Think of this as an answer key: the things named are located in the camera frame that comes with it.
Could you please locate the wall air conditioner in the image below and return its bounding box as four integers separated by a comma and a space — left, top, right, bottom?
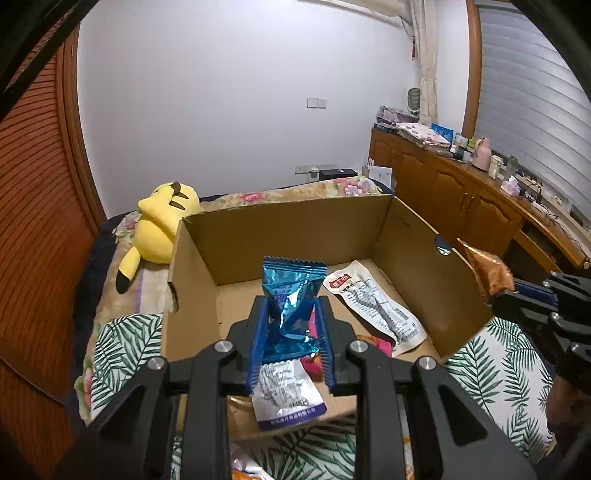
318, 0, 410, 19

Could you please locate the leaf print bedsheet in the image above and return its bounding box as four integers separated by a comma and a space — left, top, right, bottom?
90, 311, 556, 480

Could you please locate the white wall power strip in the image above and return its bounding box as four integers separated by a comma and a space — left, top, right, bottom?
294, 162, 341, 175

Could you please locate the black box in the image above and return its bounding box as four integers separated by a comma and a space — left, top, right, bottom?
318, 168, 359, 182

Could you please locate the orange white snack packet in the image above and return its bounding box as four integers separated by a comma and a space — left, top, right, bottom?
230, 442, 279, 480

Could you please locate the floral curtain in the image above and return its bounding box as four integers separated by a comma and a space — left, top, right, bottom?
409, 0, 440, 126

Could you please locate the wooden louvred wardrobe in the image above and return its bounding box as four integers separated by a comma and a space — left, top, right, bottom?
0, 28, 112, 480

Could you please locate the copper foil snack packet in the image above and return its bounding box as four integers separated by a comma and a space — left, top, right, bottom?
457, 237, 515, 306

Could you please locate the pink drumstick snack packet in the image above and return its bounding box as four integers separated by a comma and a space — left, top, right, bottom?
300, 314, 397, 382

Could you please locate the wooden sideboard cabinet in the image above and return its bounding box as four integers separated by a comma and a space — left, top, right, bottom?
368, 127, 591, 274

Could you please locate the white grey snack packet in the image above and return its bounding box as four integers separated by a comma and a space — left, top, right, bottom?
322, 261, 428, 356

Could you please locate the pink kettle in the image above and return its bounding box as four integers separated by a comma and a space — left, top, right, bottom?
470, 137, 493, 171

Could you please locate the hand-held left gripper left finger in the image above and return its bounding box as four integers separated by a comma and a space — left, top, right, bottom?
55, 295, 271, 480

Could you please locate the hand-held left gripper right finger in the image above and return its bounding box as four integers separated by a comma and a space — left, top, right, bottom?
314, 295, 539, 480

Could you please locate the wooden window frame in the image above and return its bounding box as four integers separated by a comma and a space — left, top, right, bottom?
462, 0, 484, 140

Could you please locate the window blind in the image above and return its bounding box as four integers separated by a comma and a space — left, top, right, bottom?
475, 0, 591, 223

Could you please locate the purple bag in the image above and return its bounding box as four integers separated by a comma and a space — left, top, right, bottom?
376, 106, 419, 128

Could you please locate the brown cardboard box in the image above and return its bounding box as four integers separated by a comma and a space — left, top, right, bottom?
164, 194, 496, 445

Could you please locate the white paper box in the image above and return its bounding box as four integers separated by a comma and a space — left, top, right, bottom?
367, 157, 393, 189

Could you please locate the folded floral cloth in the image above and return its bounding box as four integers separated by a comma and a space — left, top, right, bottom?
397, 122, 451, 149

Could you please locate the yellow plush toy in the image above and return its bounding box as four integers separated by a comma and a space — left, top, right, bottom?
115, 181, 202, 295

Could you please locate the blue foil snack packet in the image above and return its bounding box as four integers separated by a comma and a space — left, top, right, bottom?
252, 255, 329, 432

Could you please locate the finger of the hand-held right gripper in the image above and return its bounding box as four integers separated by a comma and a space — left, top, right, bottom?
510, 277, 560, 302
489, 291, 578, 354

